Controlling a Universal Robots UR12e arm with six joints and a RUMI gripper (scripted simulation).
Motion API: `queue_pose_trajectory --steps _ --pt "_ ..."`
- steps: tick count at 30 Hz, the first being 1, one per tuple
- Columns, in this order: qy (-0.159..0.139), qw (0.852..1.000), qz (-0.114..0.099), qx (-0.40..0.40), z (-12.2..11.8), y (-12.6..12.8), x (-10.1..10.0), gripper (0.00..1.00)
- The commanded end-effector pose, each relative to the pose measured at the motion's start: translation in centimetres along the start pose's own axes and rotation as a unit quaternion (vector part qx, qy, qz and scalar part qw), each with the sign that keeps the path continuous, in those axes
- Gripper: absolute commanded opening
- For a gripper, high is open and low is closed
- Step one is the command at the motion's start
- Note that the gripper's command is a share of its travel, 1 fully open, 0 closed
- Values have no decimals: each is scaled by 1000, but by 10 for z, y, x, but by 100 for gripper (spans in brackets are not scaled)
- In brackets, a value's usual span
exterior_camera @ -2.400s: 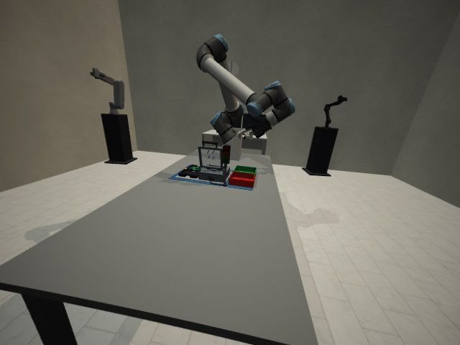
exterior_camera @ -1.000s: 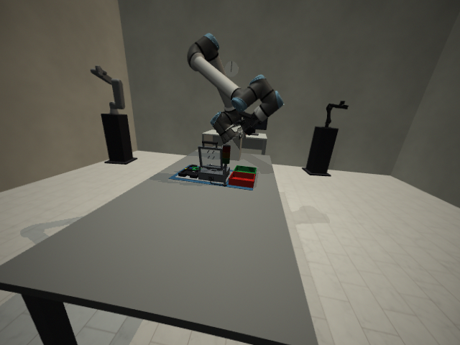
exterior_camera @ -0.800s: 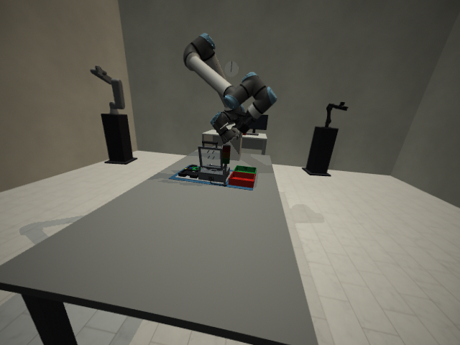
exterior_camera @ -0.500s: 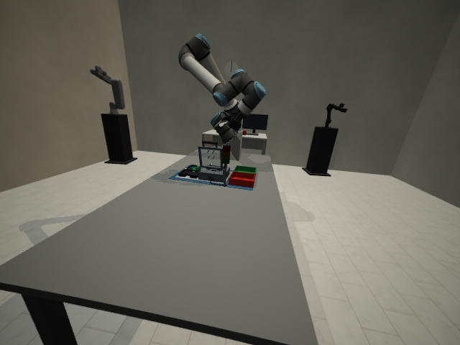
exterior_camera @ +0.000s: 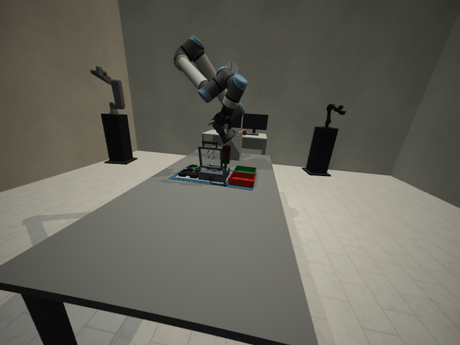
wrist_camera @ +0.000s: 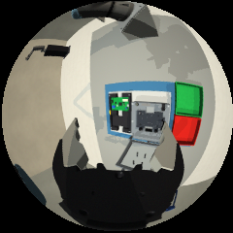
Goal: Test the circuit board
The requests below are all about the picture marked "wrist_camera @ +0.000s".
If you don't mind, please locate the green circuit board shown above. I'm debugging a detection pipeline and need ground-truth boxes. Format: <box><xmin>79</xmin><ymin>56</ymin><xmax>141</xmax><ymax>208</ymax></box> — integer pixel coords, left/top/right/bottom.
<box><xmin>112</xmin><ymin>97</ymin><xmax>129</xmax><ymax>111</ymax></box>

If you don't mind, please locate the green bin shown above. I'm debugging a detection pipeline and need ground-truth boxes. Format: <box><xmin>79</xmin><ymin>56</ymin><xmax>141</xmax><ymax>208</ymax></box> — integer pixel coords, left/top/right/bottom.
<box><xmin>174</xmin><ymin>82</ymin><xmax>204</xmax><ymax>117</ymax></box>

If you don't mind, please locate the red bin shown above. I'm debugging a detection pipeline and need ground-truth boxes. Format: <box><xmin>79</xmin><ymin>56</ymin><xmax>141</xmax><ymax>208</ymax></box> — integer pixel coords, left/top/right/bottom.
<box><xmin>172</xmin><ymin>114</ymin><xmax>202</xmax><ymax>146</ymax></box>

